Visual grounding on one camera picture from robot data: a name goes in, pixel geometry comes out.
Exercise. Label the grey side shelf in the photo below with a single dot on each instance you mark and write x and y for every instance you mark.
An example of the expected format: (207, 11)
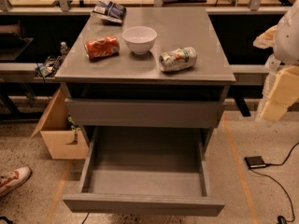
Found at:
(249, 74)
(21, 73)

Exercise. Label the grey side shelf right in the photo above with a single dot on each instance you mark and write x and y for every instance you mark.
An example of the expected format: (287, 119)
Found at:
(249, 74)

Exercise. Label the closed grey top drawer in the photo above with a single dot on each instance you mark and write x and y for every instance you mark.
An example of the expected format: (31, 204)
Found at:
(145, 113)

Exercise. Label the white red sneaker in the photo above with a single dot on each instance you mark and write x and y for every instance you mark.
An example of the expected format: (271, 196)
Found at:
(13, 179)

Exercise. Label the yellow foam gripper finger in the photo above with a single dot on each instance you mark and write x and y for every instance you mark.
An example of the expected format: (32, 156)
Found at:
(284, 93)
(266, 39)

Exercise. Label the white bowl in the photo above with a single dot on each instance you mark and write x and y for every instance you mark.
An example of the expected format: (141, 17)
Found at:
(139, 39)

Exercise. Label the small plastic water bottle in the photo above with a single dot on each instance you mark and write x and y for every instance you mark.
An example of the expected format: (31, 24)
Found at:
(64, 49)

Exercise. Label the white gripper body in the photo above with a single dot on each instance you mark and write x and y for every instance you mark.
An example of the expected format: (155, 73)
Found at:
(287, 42)

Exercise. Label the cardboard box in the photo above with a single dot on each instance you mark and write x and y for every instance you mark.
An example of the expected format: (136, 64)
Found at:
(62, 142)

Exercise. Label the black foot pedal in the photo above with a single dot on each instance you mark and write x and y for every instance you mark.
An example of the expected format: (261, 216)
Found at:
(255, 162)

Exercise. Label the orange soda can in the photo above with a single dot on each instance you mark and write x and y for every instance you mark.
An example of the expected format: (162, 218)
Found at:
(103, 47)

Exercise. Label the green white 7up can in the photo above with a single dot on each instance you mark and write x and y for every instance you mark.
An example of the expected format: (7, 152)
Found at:
(178, 59)

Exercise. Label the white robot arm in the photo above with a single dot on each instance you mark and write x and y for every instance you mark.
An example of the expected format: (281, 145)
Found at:
(285, 49)

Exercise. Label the grey drawer cabinet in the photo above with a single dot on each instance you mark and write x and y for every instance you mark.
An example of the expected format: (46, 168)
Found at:
(129, 76)

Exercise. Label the open grey middle drawer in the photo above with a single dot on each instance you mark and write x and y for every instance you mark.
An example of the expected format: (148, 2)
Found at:
(147, 171)

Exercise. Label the grey side shelf left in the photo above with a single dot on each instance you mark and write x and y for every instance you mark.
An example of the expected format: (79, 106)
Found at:
(21, 73)

